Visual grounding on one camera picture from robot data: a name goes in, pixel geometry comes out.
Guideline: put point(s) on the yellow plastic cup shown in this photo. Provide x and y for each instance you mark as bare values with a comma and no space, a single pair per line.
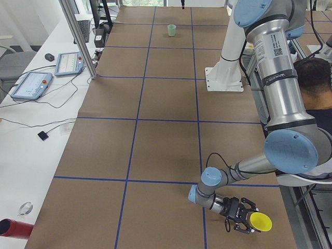
260,221

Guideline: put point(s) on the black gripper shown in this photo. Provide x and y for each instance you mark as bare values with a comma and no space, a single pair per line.
238,212

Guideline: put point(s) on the blue teach pendant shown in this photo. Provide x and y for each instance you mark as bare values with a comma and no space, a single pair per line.
70,63
32,86

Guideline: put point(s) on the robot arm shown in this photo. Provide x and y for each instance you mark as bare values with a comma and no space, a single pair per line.
295,144

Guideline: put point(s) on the seated person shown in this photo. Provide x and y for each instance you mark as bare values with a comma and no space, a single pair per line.
314,79

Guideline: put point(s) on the black power supply box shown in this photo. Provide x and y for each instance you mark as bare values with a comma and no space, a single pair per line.
100,38

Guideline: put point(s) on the green plastic cup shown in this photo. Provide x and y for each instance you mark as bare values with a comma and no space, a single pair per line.
171,30

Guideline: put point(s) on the red bottle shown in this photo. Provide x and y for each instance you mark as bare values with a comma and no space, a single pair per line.
14,229

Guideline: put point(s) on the far blue teach pendant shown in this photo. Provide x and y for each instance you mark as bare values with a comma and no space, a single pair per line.
70,63

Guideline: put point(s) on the black keyboard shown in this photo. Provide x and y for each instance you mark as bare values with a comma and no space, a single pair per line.
84,26

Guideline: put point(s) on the near blue teach pendant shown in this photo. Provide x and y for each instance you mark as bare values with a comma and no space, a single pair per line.
32,86

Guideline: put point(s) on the small black square device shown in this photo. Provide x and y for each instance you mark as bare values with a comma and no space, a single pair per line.
42,135

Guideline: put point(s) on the black computer mouse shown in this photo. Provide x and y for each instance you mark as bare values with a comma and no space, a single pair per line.
49,57

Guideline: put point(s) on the clear tape roll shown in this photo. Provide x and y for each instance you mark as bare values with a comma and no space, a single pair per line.
25,208

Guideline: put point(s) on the aluminium frame post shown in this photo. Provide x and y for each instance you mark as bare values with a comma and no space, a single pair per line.
77,35

